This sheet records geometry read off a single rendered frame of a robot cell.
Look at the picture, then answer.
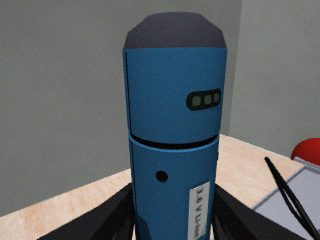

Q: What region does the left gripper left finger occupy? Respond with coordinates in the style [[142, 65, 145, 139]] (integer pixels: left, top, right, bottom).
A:
[[36, 182, 134, 240]]

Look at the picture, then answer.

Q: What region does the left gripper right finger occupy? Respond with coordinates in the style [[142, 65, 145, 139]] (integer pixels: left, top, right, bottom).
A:
[[211, 183, 307, 240]]

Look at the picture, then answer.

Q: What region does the dark blue electric screwdriver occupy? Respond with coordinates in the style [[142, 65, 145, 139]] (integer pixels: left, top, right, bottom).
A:
[[122, 12, 227, 240]]

